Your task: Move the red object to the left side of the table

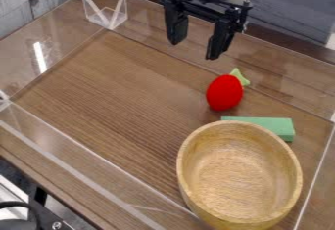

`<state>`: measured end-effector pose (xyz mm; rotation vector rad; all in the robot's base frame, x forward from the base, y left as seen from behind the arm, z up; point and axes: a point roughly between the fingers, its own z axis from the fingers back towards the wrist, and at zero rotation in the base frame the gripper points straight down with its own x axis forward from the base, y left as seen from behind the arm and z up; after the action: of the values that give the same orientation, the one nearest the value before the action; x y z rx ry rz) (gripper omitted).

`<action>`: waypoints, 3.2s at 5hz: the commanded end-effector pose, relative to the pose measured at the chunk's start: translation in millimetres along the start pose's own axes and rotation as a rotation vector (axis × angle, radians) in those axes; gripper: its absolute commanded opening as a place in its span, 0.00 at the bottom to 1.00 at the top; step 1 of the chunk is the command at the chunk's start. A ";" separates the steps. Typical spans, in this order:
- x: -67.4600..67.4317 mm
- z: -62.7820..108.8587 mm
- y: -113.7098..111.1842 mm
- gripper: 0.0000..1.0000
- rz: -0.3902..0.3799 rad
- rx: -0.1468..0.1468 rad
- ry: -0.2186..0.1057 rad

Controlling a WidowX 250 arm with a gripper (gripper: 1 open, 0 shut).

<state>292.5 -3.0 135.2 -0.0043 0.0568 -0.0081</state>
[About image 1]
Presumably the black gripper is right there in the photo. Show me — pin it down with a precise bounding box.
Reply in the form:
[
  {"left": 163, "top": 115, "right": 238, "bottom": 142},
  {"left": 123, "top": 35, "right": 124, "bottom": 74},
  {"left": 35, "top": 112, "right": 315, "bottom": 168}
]
[{"left": 162, "top": 0, "right": 252, "bottom": 60}]

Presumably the red plush strawberry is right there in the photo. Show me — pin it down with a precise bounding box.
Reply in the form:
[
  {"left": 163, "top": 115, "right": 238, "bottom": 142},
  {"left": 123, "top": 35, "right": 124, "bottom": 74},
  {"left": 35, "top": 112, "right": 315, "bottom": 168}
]
[{"left": 206, "top": 68, "right": 250, "bottom": 111}]

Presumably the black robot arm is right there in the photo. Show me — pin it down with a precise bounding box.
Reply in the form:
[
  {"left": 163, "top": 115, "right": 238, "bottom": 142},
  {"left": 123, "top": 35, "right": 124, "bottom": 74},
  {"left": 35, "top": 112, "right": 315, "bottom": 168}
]
[{"left": 162, "top": 0, "right": 252, "bottom": 60}]

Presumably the green foam block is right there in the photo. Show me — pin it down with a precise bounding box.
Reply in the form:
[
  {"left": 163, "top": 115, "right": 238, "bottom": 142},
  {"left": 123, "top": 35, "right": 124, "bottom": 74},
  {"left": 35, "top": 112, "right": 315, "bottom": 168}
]
[{"left": 222, "top": 116, "right": 297, "bottom": 142}]

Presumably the oval wooden bowl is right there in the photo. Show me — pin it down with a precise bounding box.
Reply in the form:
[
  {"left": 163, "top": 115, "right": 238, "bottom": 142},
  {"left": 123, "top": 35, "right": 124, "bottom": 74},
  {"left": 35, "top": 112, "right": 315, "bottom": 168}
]
[{"left": 176, "top": 120, "right": 303, "bottom": 230}]

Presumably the clear acrylic corner bracket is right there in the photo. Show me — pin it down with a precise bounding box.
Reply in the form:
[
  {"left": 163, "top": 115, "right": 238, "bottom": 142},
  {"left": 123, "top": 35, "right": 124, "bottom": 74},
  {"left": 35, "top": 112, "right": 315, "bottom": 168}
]
[{"left": 83, "top": 0, "right": 128, "bottom": 30}]

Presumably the clear acrylic front wall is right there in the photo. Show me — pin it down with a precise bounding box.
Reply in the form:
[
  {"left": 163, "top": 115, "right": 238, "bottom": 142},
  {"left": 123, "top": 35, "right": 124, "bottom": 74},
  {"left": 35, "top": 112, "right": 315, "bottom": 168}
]
[{"left": 0, "top": 91, "right": 210, "bottom": 230}]

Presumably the black metal table bracket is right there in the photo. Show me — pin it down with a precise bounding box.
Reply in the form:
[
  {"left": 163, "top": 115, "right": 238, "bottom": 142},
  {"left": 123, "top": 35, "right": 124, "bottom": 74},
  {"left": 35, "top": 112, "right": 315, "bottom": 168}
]
[{"left": 30, "top": 186, "right": 75, "bottom": 230}]

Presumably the black cable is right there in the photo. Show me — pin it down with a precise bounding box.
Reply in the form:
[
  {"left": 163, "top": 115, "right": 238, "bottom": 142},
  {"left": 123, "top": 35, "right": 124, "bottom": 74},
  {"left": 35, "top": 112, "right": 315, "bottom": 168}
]
[{"left": 0, "top": 201, "right": 36, "bottom": 230}]

